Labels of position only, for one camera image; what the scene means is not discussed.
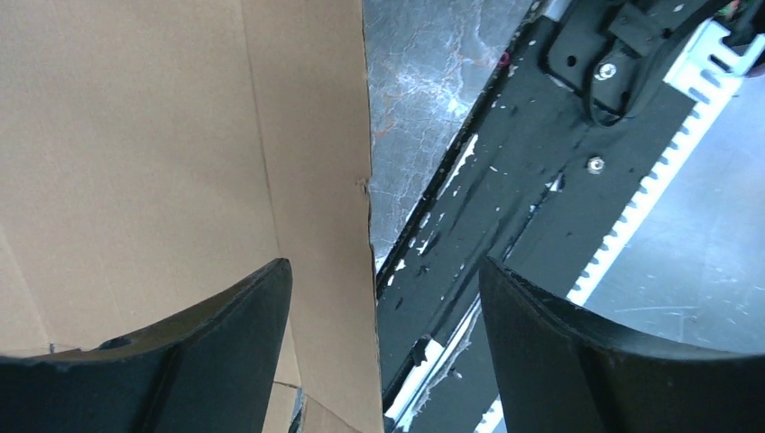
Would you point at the brown cardboard box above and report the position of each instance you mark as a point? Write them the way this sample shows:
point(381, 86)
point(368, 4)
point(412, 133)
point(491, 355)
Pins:
point(156, 153)

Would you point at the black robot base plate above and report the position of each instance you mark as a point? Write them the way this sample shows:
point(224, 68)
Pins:
point(587, 85)

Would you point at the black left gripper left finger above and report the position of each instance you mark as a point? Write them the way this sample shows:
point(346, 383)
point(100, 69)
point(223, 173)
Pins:
point(207, 368)

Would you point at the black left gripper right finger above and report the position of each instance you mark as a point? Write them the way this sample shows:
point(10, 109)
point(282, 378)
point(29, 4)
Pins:
point(562, 368)

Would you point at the white slotted cable duct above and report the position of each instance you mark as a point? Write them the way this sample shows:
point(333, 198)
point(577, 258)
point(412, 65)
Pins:
point(657, 173)

